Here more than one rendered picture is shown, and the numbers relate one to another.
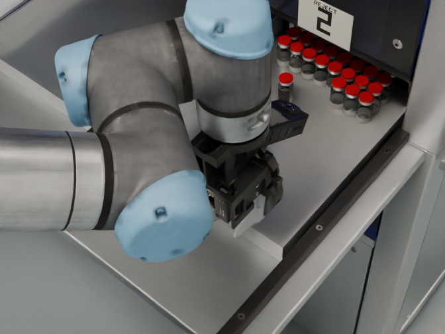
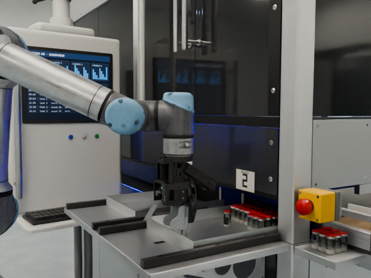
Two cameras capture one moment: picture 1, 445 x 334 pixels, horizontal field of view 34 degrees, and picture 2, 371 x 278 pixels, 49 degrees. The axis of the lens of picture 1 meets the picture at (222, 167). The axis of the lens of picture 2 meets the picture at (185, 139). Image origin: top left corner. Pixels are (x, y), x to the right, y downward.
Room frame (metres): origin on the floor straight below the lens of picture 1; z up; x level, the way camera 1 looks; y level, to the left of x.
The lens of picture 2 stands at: (-0.47, -0.31, 1.23)
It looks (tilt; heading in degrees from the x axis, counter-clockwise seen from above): 4 degrees down; 16
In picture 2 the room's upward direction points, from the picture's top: straight up
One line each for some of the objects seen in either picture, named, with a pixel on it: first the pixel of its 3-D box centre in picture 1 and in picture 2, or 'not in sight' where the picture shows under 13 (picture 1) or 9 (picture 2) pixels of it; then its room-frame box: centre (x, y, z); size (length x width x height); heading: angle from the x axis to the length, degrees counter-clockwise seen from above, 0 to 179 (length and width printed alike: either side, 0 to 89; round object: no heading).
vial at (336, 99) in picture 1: (338, 93); (251, 221); (0.71, -0.17, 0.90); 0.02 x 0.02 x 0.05
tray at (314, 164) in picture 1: (281, 122); (220, 225); (0.67, -0.09, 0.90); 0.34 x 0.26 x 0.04; 136
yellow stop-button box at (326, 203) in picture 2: not in sight; (318, 204); (0.58, -0.35, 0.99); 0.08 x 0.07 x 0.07; 136
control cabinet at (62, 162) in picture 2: not in sight; (62, 117); (1.14, 0.72, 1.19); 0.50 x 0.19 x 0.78; 143
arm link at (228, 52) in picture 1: (227, 48); (176, 115); (0.49, -0.01, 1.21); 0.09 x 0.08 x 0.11; 102
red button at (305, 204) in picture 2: not in sight; (305, 206); (0.55, -0.32, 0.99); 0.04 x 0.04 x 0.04; 46
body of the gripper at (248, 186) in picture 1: (232, 159); (175, 180); (0.49, -0.01, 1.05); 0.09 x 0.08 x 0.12; 137
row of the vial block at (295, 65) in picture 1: (327, 73); (249, 218); (0.75, -0.16, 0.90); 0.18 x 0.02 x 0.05; 47
